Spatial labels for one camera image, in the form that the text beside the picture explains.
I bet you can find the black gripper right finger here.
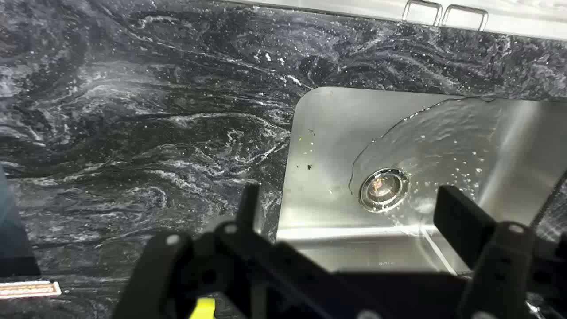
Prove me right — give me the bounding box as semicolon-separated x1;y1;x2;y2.
433;184;538;319

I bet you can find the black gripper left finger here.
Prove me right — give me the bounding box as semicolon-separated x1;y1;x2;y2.
112;183;281;319

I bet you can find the white label strip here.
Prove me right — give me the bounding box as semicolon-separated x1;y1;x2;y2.
0;280;65;301

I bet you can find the round chrome sink drain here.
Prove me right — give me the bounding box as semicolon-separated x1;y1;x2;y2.
359;167;412;213

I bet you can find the stainless steel sink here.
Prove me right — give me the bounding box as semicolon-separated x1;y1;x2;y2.
275;85;567;277

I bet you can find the white base cabinet front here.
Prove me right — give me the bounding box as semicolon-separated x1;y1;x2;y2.
236;0;567;43

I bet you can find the silver cabinet pull handle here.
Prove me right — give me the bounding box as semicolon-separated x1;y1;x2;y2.
403;0;444;27
442;4;490;32

